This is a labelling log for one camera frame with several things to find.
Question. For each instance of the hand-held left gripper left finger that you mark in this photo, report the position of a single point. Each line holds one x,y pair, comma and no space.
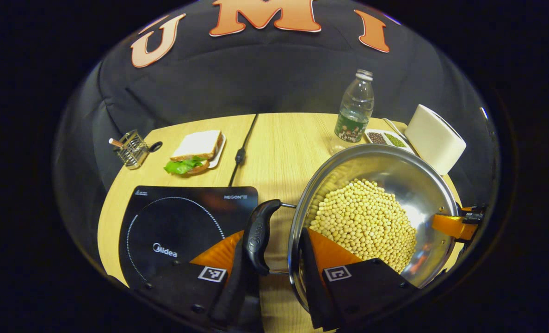
235,300

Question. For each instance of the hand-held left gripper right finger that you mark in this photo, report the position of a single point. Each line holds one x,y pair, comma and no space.
313,296

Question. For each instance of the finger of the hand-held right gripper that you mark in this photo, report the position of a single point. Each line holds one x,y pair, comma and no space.
450,225

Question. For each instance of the stainless steel pot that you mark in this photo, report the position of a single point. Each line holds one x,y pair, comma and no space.
408,180

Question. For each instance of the black induction cooktop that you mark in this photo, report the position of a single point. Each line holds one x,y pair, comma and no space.
181,226

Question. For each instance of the pile of soybeans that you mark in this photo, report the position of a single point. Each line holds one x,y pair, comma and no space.
362,222

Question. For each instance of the white toaster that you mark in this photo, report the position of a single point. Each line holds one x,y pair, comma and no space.
434,138

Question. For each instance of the white divided dish of beans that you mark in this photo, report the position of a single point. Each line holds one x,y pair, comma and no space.
387,138

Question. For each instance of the small white plate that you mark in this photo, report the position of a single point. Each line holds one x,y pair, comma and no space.
218,155

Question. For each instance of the clear plastic water bottle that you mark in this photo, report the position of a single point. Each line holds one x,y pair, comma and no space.
355,111

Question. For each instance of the sandwich with lettuce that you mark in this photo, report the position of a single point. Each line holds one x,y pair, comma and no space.
194,148

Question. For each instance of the black backdrop cloth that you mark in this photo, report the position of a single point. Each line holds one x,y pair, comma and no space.
255,78

